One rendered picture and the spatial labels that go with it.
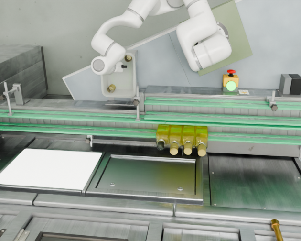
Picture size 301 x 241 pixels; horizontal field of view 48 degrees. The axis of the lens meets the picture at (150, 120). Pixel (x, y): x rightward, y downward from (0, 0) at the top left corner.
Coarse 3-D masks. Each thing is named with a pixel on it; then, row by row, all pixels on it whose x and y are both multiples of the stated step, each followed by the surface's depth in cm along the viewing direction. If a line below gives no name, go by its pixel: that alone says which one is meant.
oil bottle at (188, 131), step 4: (184, 128) 155; (188, 128) 155; (192, 128) 155; (184, 132) 150; (188, 132) 150; (192, 132) 150; (184, 136) 147; (188, 136) 147; (192, 136) 147; (184, 140) 147; (188, 140) 146; (192, 140) 146; (192, 144) 147
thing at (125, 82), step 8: (128, 64) 170; (128, 72) 171; (104, 80) 169; (112, 80) 174; (120, 80) 173; (128, 80) 173; (104, 88) 170; (120, 88) 175; (128, 88) 175; (112, 96) 170; (120, 96) 169; (128, 96) 169
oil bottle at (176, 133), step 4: (172, 128) 156; (176, 128) 156; (180, 128) 156; (172, 132) 152; (176, 132) 152; (180, 132) 152; (172, 136) 148; (176, 136) 148; (180, 136) 148; (172, 140) 147; (176, 140) 147; (180, 140) 148; (180, 144) 148
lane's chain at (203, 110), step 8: (184, 112) 164; (192, 112) 164; (200, 112) 163; (208, 112) 163; (216, 112) 162; (224, 112) 162; (232, 112) 161; (240, 112) 161; (256, 112) 160; (264, 112) 159; (272, 112) 158; (280, 112) 158; (288, 112) 158; (296, 112) 157
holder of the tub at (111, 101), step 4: (128, 52) 163; (132, 52) 163; (136, 52) 165; (136, 56) 166; (136, 60) 166; (136, 64) 168; (136, 68) 168; (136, 72) 169; (136, 76) 169; (136, 80) 170; (136, 84) 170; (108, 100) 180; (112, 100) 180; (116, 100) 180; (120, 100) 180; (132, 100) 178; (108, 104) 175; (112, 104) 175; (116, 104) 175; (120, 104) 175; (124, 104) 174; (128, 104) 174; (132, 104) 174
